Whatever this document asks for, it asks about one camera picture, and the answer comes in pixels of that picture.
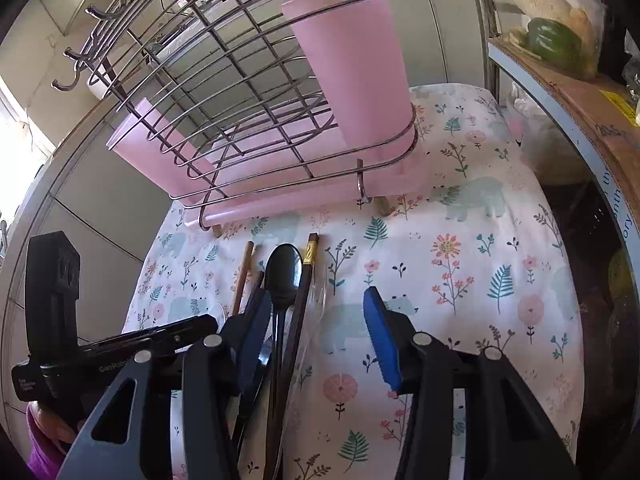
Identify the pink drip tray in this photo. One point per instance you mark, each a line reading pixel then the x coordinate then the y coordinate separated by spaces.
pixel 395 180

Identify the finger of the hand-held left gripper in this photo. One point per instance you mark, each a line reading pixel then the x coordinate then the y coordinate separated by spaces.
pixel 185 327

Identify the white plastic bag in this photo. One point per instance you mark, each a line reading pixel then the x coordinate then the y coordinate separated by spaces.
pixel 545 135

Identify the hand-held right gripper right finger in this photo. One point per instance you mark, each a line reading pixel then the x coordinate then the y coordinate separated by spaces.
pixel 380 340

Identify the person's left hand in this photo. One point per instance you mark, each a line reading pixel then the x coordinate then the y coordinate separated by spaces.
pixel 55 427

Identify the light wooden chopstick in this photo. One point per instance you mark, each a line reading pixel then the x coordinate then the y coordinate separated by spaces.
pixel 243 275

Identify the dark chopstick with yellow band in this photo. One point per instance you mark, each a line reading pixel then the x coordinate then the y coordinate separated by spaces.
pixel 302 290

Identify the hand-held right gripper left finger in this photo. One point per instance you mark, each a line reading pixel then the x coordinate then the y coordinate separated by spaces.
pixel 255 332

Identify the clear plastic vegetable bag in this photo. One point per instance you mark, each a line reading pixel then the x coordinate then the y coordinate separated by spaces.
pixel 510 0

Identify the floral bear printed tablecloth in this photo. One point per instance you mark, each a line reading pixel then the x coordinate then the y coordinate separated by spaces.
pixel 450 210

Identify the clear plastic spoon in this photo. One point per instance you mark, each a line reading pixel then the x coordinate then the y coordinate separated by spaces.
pixel 319 300

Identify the cardboard box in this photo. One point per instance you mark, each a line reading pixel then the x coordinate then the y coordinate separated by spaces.
pixel 575 95

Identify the green bell pepper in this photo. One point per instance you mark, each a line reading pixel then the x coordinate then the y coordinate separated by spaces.
pixel 550 40

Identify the pink plastic cutlery holder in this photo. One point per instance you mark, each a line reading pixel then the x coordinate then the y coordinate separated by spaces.
pixel 350 60

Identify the black spoon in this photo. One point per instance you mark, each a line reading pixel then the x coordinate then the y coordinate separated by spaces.
pixel 282 275

